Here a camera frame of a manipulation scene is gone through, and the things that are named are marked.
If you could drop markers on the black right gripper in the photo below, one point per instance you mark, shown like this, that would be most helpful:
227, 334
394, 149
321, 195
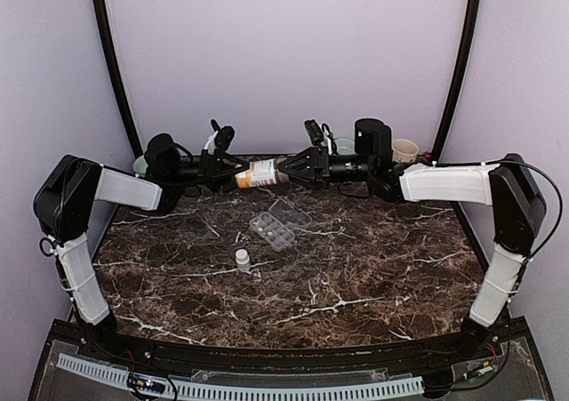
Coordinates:
315, 158

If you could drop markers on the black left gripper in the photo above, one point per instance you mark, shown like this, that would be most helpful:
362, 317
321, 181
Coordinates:
215, 171

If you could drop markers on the orange pill bottle grey cap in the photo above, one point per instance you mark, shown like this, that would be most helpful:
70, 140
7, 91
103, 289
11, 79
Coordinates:
262, 173

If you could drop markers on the clear plastic pill organizer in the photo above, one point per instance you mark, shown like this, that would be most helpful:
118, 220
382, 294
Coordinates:
282, 218

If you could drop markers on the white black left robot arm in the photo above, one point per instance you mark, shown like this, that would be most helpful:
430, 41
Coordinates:
65, 203

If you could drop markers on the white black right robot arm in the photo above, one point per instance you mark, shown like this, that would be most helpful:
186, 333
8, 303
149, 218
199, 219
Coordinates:
506, 185

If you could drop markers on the teal striped ceramic bowl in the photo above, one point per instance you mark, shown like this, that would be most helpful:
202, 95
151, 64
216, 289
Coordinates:
345, 146

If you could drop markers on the pale green ceramic bowl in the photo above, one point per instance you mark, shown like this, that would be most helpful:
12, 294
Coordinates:
140, 166

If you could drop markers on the small white pill bottle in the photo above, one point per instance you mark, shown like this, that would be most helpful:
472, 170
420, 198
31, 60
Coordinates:
243, 260

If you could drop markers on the cream floral ceramic mug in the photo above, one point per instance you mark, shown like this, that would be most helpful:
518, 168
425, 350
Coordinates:
404, 151

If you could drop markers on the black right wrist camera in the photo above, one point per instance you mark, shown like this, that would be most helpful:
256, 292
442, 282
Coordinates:
315, 133

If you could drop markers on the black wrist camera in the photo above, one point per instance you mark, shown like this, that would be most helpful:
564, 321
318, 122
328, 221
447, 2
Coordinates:
315, 133
221, 138

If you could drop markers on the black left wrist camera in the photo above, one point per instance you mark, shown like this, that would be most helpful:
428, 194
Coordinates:
221, 138

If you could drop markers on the black left corner post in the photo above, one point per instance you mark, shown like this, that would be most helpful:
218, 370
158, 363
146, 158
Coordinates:
114, 72

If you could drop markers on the black corner post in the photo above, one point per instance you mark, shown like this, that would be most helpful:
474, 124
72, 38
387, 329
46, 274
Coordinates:
459, 72
114, 72

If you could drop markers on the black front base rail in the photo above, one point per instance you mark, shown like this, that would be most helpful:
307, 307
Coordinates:
404, 356

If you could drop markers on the white slotted cable duct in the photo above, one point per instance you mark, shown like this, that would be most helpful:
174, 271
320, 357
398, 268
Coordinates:
234, 386

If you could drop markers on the black right corner post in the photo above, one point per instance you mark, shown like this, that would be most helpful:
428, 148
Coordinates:
459, 72

